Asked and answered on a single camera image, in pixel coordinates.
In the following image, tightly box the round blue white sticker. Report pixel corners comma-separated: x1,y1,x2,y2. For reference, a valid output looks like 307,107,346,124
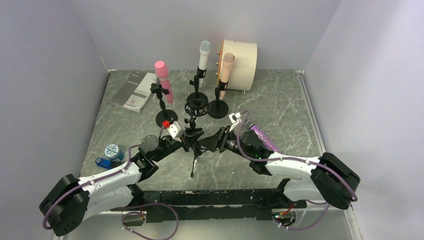
104,144,125,162

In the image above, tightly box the peach microphone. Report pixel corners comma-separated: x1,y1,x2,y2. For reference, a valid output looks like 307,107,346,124
218,52,235,100

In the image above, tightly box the black tripod shock-mount stand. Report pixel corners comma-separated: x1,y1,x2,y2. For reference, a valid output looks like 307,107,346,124
184,98,209,178

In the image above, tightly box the purple glitter microphone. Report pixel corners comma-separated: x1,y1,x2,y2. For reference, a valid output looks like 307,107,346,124
248,124,283,154

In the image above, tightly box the blue box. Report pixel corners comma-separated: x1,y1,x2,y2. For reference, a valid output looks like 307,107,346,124
95,157,117,170

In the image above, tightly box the pink microphone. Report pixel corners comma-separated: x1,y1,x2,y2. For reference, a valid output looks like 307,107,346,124
154,60,174,105

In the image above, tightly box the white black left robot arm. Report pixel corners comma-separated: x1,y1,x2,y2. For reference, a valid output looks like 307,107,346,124
39,128,204,237

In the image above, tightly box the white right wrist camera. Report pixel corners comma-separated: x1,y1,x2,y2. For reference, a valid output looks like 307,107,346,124
228,112,242,132

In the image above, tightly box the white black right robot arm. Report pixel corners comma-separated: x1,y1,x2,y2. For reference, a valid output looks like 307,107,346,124
198,126,361,210

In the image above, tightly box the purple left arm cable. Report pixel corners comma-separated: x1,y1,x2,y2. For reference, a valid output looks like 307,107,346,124
43,127,180,240

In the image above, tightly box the white microphone silver grille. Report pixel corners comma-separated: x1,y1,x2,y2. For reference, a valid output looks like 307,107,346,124
197,40,211,87

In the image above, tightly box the black round-base mic stand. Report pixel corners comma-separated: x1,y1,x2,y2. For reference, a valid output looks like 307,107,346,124
207,81,229,119
186,67,209,103
150,83,178,127

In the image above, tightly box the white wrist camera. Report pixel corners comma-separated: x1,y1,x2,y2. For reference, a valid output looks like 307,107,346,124
228,112,242,132
162,120,186,139

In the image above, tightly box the cream cylindrical speaker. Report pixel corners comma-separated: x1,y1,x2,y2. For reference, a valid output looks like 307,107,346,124
216,39,258,94

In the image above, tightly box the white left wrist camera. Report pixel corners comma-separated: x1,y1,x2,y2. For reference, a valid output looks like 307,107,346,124
162,120,186,139

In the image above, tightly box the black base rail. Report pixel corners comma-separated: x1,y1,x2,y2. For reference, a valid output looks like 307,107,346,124
114,188,307,223

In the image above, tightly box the grey white booklet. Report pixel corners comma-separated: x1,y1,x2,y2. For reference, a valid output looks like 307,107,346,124
110,70,158,113

